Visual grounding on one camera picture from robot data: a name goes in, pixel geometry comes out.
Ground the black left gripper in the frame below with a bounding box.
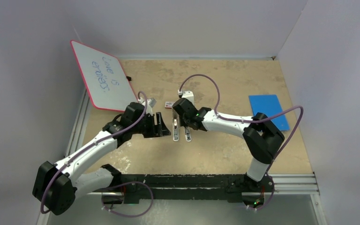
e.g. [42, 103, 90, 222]
[131, 112, 170, 138]

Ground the white stapler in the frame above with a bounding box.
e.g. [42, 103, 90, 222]
[172, 112, 179, 142]

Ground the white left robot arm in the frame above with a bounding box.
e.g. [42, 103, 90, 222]
[32, 98, 171, 215]

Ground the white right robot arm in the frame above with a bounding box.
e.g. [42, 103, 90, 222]
[172, 98, 285, 191]

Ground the red framed whiteboard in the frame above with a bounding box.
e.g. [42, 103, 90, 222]
[70, 40, 137, 112]

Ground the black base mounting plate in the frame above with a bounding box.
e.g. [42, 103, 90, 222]
[100, 174, 274, 204]

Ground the blue notebook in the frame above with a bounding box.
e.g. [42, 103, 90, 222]
[248, 95, 290, 131]

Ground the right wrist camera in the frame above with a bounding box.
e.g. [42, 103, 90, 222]
[178, 90, 195, 105]

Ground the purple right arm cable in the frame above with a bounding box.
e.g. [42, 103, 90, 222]
[179, 74, 304, 172]

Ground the aluminium frame rail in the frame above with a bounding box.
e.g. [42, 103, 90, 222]
[75, 170, 318, 196]

